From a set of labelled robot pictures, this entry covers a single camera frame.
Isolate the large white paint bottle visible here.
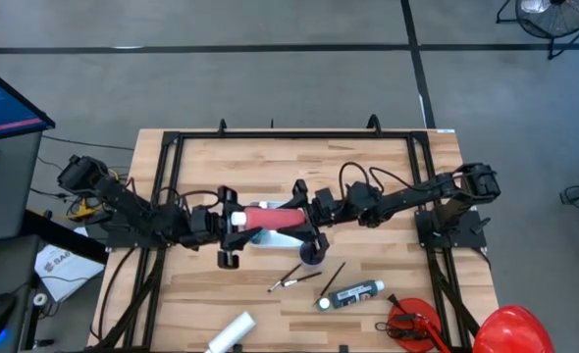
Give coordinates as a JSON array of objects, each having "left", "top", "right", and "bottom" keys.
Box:
[{"left": 204, "top": 311, "right": 257, "bottom": 353}]

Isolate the dark grey paint bottle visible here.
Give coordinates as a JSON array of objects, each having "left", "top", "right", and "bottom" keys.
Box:
[{"left": 328, "top": 279, "right": 386, "bottom": 310}]

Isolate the red and black hand tool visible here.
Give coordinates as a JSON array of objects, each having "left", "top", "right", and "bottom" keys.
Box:
[{"left": 374, "top": 292, "right": 452, "bottom": 353}]

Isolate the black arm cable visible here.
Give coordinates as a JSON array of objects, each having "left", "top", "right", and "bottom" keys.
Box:
[
  {"left": 338, "top": 160, "right": 421, "bottom": 197},
  {"left": 149, "top": 184, "right": 222, "bottom": 213}
]

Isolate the grey side desk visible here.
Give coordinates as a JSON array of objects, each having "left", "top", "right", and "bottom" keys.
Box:
[{"left": 0, "top": 234, "right": 40, "bottom": 353}]

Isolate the black brush with orange end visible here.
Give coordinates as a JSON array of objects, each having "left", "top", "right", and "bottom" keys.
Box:
[{"left": 312, "top": 261, "right": 347, "bottom": 309}]

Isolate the black flat-tipped paint brush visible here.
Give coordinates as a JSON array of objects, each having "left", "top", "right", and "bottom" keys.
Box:
[{"left": 280, "top": 272, "right": 323, "bottom": 288}]

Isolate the black fluffy-tipped paint brush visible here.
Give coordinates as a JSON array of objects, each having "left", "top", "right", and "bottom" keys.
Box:
[{"left": 268, "top": 263, "right": 303, "bottom": 294}]

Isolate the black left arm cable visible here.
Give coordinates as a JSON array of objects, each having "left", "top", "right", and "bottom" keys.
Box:
[{"left": 149, "top": 184, "right": 222, "bottom": 213}]

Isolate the computer monitor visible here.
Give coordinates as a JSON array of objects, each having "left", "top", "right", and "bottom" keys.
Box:
[{"left": 0, "top": 57, "right": 56, "bottom": 144}]

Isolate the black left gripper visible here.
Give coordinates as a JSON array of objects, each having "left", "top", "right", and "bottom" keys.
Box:
[{"left": 218, "top": 185, "right": 264, "bottom": 270}]

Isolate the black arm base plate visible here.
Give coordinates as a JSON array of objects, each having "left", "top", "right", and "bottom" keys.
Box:
[
  {"left": 414, "top": 208, "right": 488, "bottom": 250},
  {"left": 105, "top": 215, "right": 179, "bottom": 250}
]

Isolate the black desk frame bar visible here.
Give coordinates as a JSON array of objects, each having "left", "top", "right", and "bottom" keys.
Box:
[{"left": 22, "top": 209, "right": 110, "bottom": 265}]

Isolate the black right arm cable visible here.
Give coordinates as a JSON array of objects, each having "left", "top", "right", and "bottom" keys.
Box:
[{"left": 338, "top": 160, "right": 421, "bottom": 197}]

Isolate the large red paint bottle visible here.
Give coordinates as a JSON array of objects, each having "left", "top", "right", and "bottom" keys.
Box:
[{"left": 230, "top": 206, "right": 307, "bottom": 231}]

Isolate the red round plate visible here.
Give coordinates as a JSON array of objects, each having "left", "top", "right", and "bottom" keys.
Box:
[{"left": 387, "top": 297, "right": 443, "bottom": 353}]

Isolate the black floor fan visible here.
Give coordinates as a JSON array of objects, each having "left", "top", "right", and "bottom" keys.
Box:
[{"left": 495, "top": 0, "right": 579, "bottom": 61}]

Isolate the white printed paper sheet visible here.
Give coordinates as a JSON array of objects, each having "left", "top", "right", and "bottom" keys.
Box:
[{"left": 33, "top": 226, "right": 106, "bottom": 303}]

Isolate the black metal table frame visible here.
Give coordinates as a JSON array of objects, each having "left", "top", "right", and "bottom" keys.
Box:
[{"left": 90, "top": 113, "right": 482, "bottom": 353}]

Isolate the black floor cable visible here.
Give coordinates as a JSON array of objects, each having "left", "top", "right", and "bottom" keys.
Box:
[{"left": 41, "top": 134, "right": 136, "bottom": 152}]

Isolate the lavender plastic cup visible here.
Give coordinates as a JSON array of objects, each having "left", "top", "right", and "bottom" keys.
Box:
[{"left": 298, "top": 239, "right": 328, "bottom": 268}]

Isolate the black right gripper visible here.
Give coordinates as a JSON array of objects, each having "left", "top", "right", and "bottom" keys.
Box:
[{"left": 277, "top": 179, "right": 349, "bottom": 262}]

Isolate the red hard hat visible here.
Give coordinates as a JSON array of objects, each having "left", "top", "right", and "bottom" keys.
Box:
[{"left": 472, "top": 304, "right": 556, "bottom": 353}]

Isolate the white plastic caddy bin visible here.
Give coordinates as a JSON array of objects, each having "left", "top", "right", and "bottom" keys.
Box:
[{"left": 247, "top": 199, "right": 306, "bottom": 250}]

